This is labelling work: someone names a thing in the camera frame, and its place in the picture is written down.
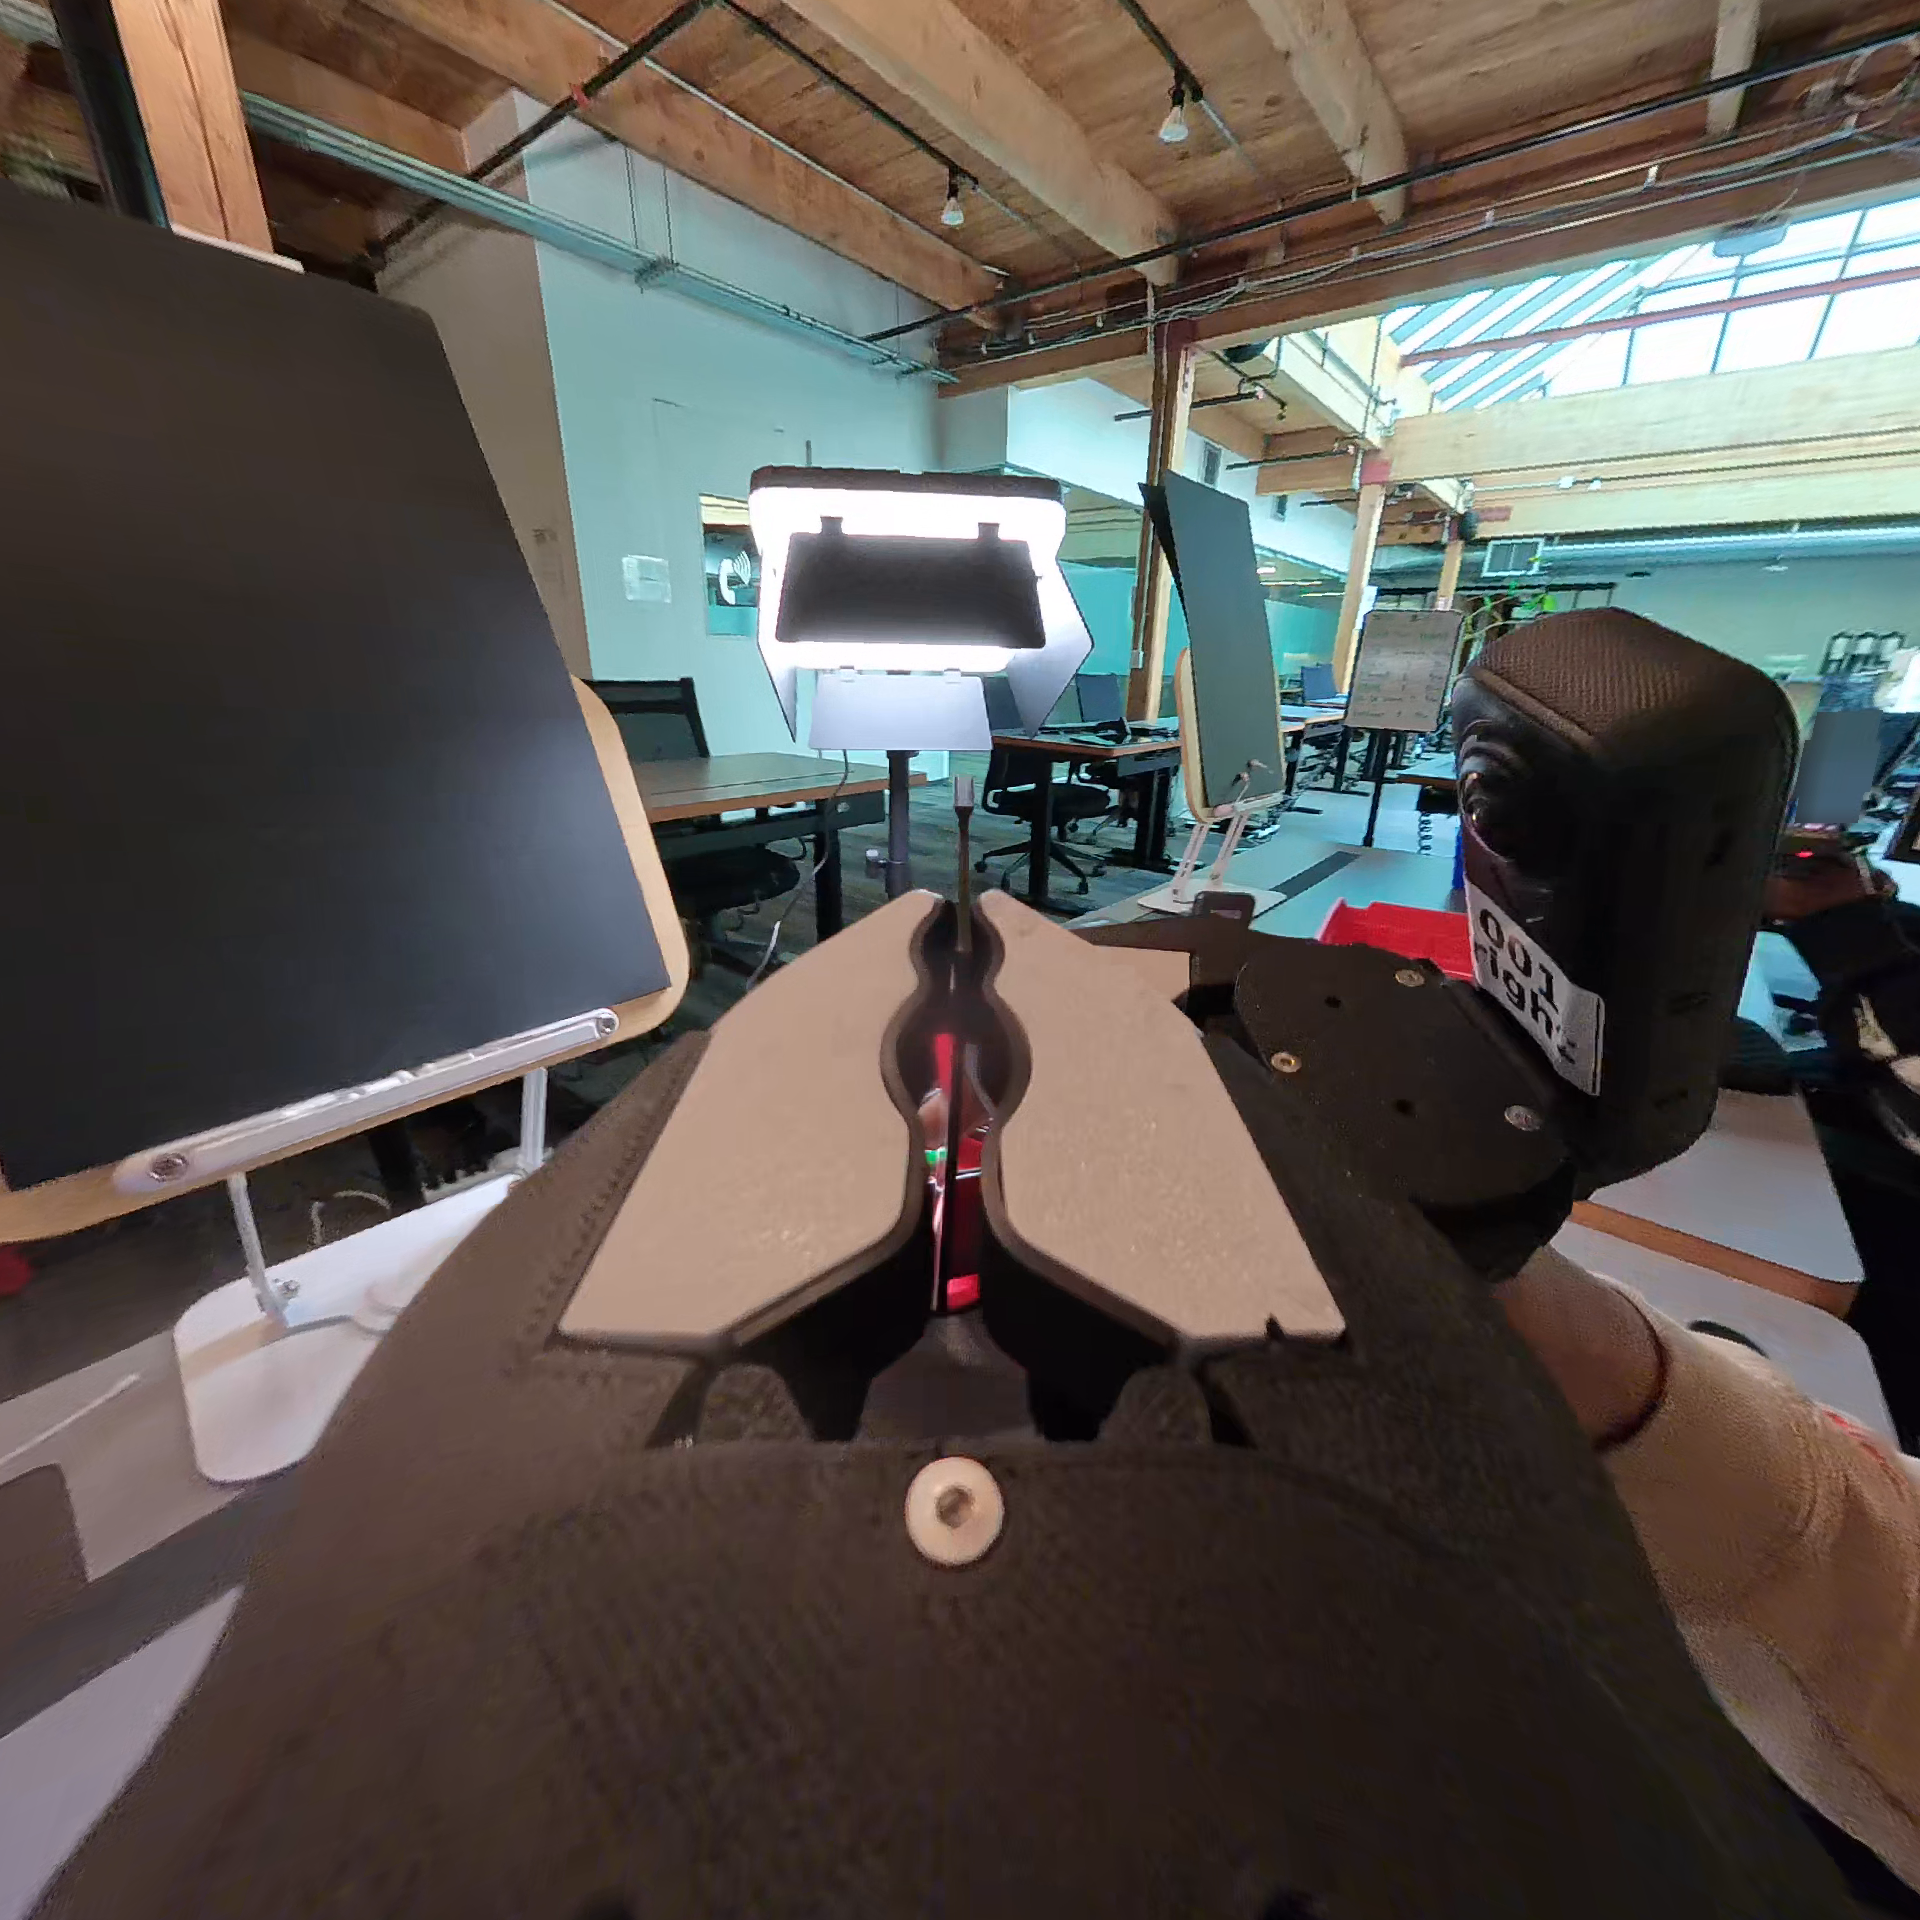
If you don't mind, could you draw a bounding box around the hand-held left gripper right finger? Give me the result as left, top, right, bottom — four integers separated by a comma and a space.
969, 891, 1348, 1445

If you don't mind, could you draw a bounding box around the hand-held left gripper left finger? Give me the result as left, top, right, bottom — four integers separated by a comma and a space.
555, 891, 947, 1445

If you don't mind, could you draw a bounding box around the red plastic bin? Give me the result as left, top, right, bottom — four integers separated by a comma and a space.
922, 1025, 995, 1319
1317, 896, 1475, 980

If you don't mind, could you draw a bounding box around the person's right forearm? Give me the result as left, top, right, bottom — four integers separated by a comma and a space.
1593, 1275, 1920, 1905

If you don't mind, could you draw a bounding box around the person's right hand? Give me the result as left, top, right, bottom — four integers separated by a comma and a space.
1497, 1245, 1671, 1454

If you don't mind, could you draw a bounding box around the whiteboard on stand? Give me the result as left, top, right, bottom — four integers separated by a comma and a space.
1340, 606, 1470, 847

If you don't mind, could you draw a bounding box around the black office chair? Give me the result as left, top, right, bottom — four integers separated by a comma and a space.
975, 675, 1116, 896
583, 675, 805, 975

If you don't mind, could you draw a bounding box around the wooden desk with black legs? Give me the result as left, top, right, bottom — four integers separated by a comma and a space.
637, 750, 890, 950
989, 717, 1190, 876

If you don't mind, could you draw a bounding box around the studio light panel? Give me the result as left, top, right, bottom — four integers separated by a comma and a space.
746, 464, 1097, 753

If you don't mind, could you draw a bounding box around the wall poster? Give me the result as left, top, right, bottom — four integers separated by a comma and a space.
699, 496, 770, 640

